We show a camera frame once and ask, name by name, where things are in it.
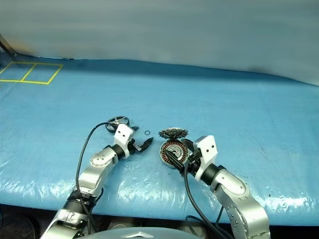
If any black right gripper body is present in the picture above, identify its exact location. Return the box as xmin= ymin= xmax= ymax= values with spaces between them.
xmin=185 ymin=148 xmax=201 ymax=175

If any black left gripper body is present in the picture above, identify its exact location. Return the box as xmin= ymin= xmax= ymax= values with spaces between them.
xmin=128 ymin=138 xmax=143 ymax=154

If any black spoked rotor ring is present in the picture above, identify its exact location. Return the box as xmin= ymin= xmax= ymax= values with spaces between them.
xmin=106 ymin=116 xmax=131 ymax=134

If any round metal motor lid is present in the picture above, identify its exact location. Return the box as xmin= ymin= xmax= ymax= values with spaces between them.
xmin=159 ymin=127 xmax=190 ymax=140

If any blue plastic table cover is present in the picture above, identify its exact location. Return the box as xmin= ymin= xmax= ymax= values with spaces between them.
xmin=0 ymin=56 xmax=319 ymax=226

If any grey round disc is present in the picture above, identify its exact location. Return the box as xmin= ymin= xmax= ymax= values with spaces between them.
xmin=108 ymin=220 xmax=135 ymax=231

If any silver robot torso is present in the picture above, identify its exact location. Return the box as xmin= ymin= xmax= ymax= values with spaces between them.
xmin=88 ymin=226 xmax=200 ymax=239

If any yellow tape grid marking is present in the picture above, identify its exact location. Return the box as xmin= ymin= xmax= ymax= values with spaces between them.
xmin=0 ymin=62 xmax=64 ymax=85

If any dark diagonal metal bar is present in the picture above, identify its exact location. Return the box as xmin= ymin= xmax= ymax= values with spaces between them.
xmin=0 ymin=33 xmax=17 ymax=57

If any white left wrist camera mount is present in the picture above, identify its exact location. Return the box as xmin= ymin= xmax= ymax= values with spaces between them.
xmin=114 ymin=123 xmax=135 ymax=159

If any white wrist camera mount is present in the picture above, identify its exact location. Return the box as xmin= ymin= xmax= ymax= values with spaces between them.
xmin=193 ymin=135 xmax=219 ymax=181
xmin=114 ymin=123 xmax=135 ymax=159

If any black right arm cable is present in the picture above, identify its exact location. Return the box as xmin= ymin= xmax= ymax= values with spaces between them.
xmin=183 ymin=164 xmax=240 ymax=239

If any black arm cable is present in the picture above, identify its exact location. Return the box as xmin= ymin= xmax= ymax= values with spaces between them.
xmin=75 ymin=121 xmax=119 ymax=235
xmin=183 ymin=164 xmax=240 ymax=239

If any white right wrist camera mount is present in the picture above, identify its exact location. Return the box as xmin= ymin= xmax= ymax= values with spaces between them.
xmin=193 ymin=135 xmax=219 ymax=181

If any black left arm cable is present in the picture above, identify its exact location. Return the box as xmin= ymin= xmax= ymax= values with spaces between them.
xmin=75 ymin=121 xmax=119 ymax=235

